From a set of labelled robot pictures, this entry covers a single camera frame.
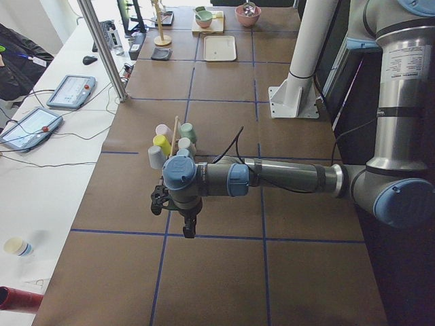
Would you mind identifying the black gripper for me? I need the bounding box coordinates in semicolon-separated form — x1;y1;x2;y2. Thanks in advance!
150;185;196;238

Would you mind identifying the green cup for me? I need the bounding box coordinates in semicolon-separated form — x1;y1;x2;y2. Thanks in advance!
179;122;197;144

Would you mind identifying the grey cup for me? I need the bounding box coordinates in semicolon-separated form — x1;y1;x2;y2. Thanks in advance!
147;145;167;170

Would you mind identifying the black monitor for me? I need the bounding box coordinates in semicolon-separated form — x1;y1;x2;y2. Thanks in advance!
117;0;146;37

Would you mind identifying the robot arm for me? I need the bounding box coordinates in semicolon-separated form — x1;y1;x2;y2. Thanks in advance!
151;1;434;238

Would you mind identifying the paper cup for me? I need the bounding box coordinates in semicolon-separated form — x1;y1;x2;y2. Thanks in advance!
3;237;33;257

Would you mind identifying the teach pendant tablet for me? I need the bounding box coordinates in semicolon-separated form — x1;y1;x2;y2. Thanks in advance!
47;75;97;110
1;107;63;152

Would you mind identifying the beige rabbit tray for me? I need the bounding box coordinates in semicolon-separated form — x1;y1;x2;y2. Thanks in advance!
203;35;237;62

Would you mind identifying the beige cup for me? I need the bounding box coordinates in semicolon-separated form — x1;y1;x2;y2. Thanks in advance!
177;137;196;156

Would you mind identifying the wooden cutting board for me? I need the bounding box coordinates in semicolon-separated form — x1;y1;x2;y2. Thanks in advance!
192;11;225;33

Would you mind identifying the red cylinder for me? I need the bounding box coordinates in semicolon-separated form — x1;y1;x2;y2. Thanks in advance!
1;287;44;314

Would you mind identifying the white wire cup rack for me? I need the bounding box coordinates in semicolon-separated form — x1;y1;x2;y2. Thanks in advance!
169;116;182;157

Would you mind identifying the black computer mouse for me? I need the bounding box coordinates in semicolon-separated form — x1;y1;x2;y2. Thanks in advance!
82;56;98;65

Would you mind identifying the grey folded cloth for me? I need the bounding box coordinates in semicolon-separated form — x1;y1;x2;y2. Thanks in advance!
150;47;172;61

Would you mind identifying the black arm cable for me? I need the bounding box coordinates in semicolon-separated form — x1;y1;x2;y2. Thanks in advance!
212;126;378;194

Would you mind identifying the white mounting post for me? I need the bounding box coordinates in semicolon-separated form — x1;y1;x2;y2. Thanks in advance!
268;0;338;119

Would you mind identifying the black keyboard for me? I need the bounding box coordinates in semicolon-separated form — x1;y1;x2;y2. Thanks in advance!
99;20;116;50

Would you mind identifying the lower teach pendant tablet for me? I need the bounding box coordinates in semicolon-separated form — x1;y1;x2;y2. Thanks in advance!
1;107;63;152

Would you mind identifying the aluminium frame post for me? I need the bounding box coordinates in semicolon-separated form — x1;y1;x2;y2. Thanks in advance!
77;0;128;103

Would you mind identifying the blue-grey cup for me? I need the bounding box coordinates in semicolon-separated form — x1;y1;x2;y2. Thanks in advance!
177;149;193;159

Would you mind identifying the pink cup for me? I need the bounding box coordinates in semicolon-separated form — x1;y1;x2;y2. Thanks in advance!
155;124;173;139

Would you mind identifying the yellow cup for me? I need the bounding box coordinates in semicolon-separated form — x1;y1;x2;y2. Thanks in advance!
153;134;171;157

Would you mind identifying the wooden stand with round base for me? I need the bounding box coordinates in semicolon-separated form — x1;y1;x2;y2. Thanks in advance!
152;0;172;47

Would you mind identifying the upper teach pendant tablet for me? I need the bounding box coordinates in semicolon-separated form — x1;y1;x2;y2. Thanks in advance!
47;75;97;110

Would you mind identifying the black square tray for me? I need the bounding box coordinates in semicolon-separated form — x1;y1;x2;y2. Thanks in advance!
160;11;174;27

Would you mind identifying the green bowl on board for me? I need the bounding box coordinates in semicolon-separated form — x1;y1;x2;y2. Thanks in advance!
195;10;213;21

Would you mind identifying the black power strip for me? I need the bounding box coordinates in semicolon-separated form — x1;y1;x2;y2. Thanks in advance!
128;33;146;60

